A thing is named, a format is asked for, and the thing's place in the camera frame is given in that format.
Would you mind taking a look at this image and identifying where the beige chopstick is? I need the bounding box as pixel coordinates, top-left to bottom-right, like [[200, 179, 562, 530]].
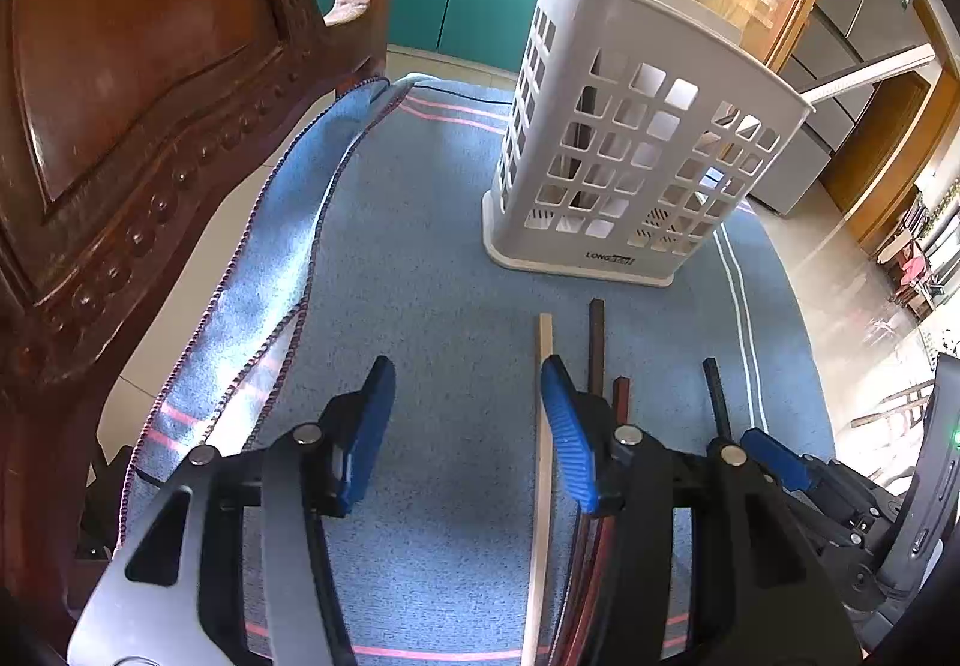
[[520, 313, 557, 666]]

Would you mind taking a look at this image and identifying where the white plastic utensil basket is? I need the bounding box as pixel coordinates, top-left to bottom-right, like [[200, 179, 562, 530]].
[[480, 0, 817, 290]]

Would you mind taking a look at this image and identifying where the clothes drying rack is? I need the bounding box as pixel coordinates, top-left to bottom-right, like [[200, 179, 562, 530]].
[[885, 178, 960, 323]]

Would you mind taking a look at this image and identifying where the blue striped cloth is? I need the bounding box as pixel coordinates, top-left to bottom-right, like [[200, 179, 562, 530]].
[[120, 73, 837, 666]]

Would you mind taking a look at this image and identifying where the brown wooden door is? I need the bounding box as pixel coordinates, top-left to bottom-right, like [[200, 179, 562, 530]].
[[821, 66, 960, 256]]

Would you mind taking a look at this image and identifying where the white chopstick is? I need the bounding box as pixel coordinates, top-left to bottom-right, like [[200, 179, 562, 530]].
[[799, 46, 937, 104]]

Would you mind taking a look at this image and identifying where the silver refrigerator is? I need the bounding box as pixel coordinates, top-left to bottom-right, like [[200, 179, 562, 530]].
[[750, 0, 929, 218]]

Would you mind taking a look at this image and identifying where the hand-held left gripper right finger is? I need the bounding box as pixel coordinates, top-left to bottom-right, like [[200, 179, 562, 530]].
[[541, 355, 863, 666]]

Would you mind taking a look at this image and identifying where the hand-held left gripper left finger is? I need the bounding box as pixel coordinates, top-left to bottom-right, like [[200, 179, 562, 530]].
[[67, 356, 396, 666]]

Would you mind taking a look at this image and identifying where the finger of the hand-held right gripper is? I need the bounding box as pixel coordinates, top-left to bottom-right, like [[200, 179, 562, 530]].
[[741, 427, 890, 551]]

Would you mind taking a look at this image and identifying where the carved wooden chair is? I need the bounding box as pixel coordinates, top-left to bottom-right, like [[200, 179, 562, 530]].
[[0, 0, 392, 644]]

